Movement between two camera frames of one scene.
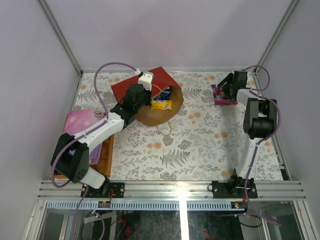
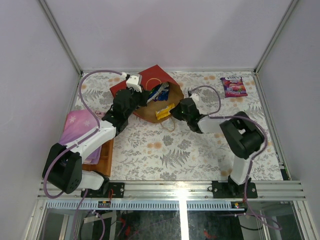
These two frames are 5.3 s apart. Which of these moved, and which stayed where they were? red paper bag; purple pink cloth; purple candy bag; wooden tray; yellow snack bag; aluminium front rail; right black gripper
Moved: purple candy bag; yellow snack bag; red paper bag; right black gripper
Stayed: wooden tray; aluminium front rail; purple pink cloth
